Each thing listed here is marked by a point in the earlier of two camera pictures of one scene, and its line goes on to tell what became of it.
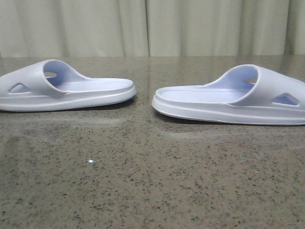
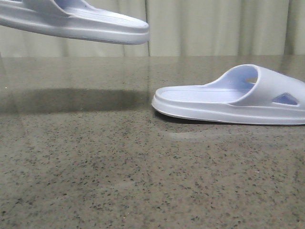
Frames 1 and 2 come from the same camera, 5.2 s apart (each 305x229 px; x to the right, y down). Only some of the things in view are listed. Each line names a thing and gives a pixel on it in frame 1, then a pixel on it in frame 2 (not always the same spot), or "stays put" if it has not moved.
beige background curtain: x=59 y=28 stays put
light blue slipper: x=49 y=85 → x=80 y=19
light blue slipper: x=247 y=93 stays put
